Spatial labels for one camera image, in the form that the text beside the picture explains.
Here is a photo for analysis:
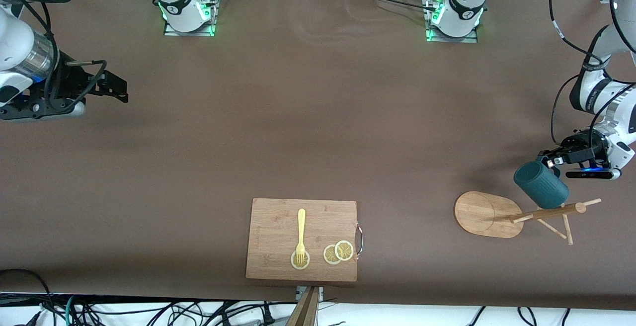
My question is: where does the teal mug with yellow inside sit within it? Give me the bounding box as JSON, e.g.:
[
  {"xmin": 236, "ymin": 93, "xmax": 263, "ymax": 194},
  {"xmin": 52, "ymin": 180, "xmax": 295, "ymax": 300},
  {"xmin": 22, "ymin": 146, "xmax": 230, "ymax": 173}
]
[{"xmin": 513, "ymin": 161, "xmax": 570, "ymax": 209}]

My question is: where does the wooden mug rack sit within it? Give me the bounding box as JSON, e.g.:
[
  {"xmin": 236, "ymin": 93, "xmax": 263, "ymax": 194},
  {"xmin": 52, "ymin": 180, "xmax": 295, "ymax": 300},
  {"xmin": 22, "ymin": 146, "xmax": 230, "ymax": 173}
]
[{"xmin": 454, "ymin": 191, "xmax": 602, "ymax": 246}]

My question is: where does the bamboo cutting board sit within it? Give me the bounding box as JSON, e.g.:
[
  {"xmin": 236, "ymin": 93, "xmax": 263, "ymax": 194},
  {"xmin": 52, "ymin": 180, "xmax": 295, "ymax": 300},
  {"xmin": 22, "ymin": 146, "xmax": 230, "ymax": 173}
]
[{"xmin": 245, "ymin": 198, "xmax": 364, "ymax": 282}]

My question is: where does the yellow plastic fork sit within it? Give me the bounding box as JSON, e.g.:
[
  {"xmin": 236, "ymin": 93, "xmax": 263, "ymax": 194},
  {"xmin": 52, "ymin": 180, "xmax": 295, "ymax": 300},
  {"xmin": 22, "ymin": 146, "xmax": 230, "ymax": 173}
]
[{"xmin": 295, "ymin": 209, "xmax": 307, "ymax": 264}]

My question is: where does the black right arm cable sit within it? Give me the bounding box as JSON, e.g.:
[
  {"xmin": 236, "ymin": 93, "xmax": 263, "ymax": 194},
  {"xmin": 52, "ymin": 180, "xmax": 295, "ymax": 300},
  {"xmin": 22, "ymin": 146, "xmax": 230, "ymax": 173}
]
[{"xmin": 15, "ymin": 0, "xmax": 108, "ymax": 110}]

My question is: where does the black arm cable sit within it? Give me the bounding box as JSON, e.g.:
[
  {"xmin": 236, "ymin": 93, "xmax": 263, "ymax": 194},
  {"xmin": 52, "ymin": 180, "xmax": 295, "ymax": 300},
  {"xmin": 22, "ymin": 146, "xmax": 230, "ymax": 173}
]
[
  {"xmin": 548, "ymin": 0, "xmax": 636, "ymax": 145},
  {"xmin": 15, "ymin": 0, "xmax": 108, "ymax": 110}
]

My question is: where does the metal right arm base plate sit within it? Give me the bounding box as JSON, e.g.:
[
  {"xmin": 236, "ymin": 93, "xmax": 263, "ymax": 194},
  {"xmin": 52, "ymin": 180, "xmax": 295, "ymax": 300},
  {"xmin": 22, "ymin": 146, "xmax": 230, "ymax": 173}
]
[{"xmin": 163, "ymin": 0, "xmax": 220, "ymax": 37}]

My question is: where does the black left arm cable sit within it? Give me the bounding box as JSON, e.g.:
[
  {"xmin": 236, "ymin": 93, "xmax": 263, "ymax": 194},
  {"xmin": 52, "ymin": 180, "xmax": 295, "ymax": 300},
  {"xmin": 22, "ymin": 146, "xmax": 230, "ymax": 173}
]
[{"xmin": 548, "ymin": 0, "xmax": 636, "ymax": 145}]

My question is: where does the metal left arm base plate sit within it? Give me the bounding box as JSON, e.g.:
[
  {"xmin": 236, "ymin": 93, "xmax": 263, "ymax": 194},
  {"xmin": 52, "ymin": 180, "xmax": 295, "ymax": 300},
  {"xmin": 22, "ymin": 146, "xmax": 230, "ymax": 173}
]
[{"xmin": 425, "ymin": 0, "xmax": 479, "ymax": 43}]

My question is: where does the black looped cable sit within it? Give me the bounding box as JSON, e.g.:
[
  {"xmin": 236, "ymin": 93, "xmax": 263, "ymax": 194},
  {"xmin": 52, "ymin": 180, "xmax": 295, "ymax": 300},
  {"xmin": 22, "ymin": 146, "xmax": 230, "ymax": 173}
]
[{"xmin": 0, "ymin": 268, "xmax": 56, "ymax": 326}]

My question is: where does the metal bracket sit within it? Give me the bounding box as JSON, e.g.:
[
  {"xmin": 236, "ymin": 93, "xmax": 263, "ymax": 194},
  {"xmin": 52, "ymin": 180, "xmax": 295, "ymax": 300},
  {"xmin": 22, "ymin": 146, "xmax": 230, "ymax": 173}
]
[{"xmin": 296, "ymin": 286, "xmax": 324, "ymax": 302}]

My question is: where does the wooden post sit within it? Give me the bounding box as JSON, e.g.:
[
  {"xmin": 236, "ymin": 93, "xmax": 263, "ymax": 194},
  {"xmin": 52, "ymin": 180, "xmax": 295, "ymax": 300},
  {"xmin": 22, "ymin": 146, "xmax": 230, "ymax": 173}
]
[{"xmin": 286, "ymin": 286, "xmax": 319, "ymax": 326}]

